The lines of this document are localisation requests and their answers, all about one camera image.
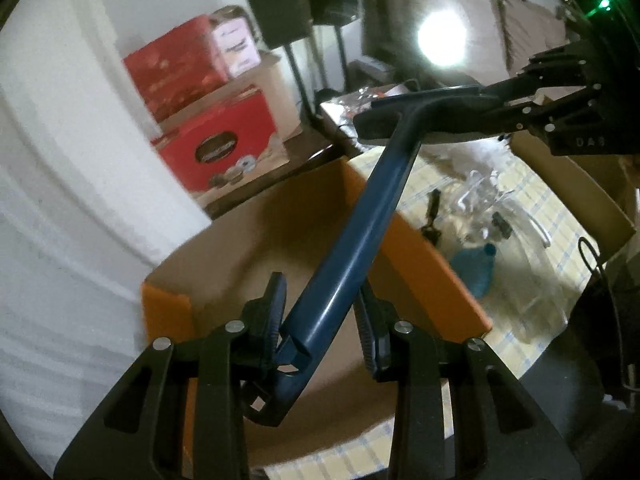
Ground dark blue duster handle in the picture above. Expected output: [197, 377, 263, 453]
[242, 86, 501, 427]

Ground white earphones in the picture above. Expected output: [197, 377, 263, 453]
[436, 171, 568, 342]

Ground black strap with clip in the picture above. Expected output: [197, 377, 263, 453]
[420, 187, 444, 246]

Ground blue silicone funnel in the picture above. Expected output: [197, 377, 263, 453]
[449, 243, 497, 300]

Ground white fluffy duster head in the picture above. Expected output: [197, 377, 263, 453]
[420, 139, 512, 180]

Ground brown cardboard box right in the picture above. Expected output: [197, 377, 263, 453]
[510, 132, 637, 258]

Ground brown cardboard box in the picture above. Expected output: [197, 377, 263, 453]
[160, 52, 303, 141]
[510, 132, 637, 258]

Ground yellow plaid bed sheet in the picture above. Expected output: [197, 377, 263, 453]
[264, 141, 588, 479]

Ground dark wooden side table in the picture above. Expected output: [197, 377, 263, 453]
[196, 126, 360, 219]

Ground black speaker left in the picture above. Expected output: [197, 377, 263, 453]
[247, 0, 308, 49]

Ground brown cardboard box behind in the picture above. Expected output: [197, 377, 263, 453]
[160, 52, 303, 141]

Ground red gift box lower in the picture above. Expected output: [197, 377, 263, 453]
[152, 84, 290, 207]

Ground red gift box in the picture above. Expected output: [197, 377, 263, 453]
[152, 84, 290, 207]
[124, 14, 230, 122]

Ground pink white small box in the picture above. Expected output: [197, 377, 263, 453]
[212, 16, 262, 79]

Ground red gift box upper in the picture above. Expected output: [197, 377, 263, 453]
[124, 14, 230, 122]

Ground clear bag with cables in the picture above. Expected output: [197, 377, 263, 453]
[320, 84, 411, 141]

